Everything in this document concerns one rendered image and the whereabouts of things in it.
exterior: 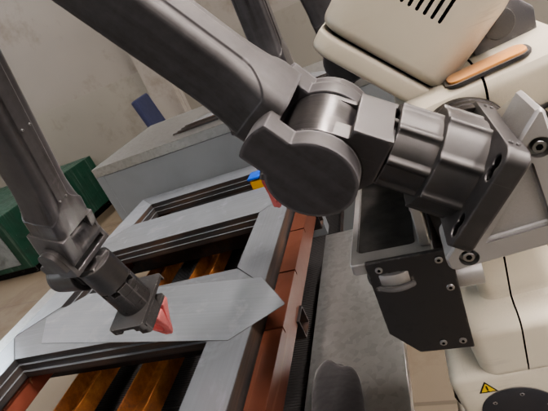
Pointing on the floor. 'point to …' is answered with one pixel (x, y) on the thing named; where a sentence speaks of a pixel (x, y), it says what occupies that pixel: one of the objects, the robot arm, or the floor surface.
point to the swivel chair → (148, 110)
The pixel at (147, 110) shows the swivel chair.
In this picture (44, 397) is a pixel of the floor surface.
